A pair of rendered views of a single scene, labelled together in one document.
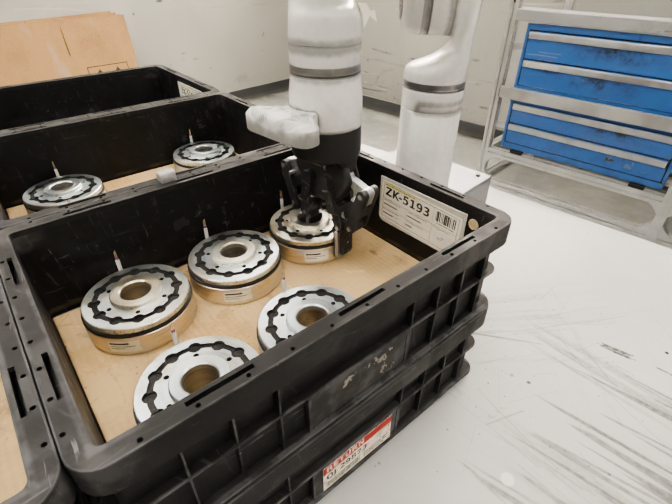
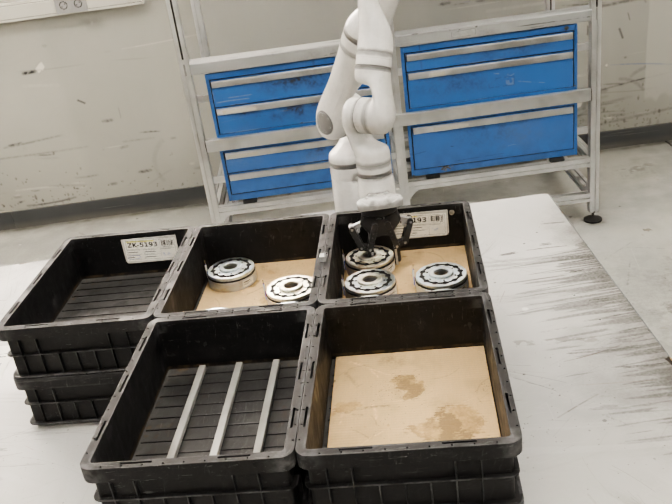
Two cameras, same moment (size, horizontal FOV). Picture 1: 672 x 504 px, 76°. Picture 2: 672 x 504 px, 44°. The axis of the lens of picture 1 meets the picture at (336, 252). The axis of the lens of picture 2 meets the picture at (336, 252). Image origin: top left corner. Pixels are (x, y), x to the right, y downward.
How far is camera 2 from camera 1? 1.40 m
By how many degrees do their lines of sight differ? 38
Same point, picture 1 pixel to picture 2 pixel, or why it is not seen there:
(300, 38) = (376, 162)
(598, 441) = (536, 282)
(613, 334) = (500, 249)
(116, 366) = not seen: hidden behind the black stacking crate
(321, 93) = (388, 181)
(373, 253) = (404, 256)
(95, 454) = (482, 286)
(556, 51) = (245, 92)
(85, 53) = not seen: outside the picture
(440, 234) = (435, 226)
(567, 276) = not seen: hidden behind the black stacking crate
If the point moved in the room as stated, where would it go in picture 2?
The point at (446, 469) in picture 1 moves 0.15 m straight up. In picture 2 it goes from (505, 320) to (503, 257)
